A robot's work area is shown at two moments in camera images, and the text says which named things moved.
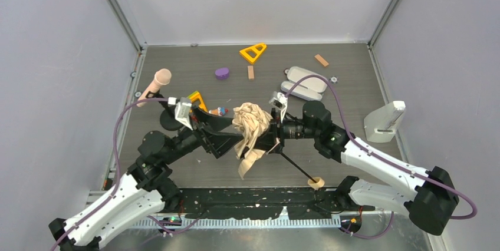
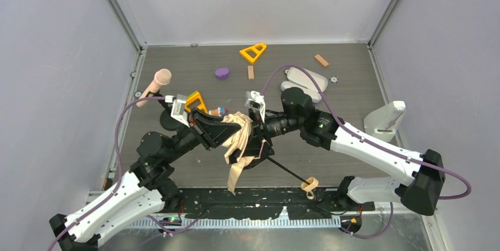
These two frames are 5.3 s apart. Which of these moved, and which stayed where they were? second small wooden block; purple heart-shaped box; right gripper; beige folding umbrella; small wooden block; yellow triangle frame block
Moved: right gripper; beige folding umbrella
Stayed: second small wooden block; yellow triangle frame block; small wooden block; purple heart-shaped box
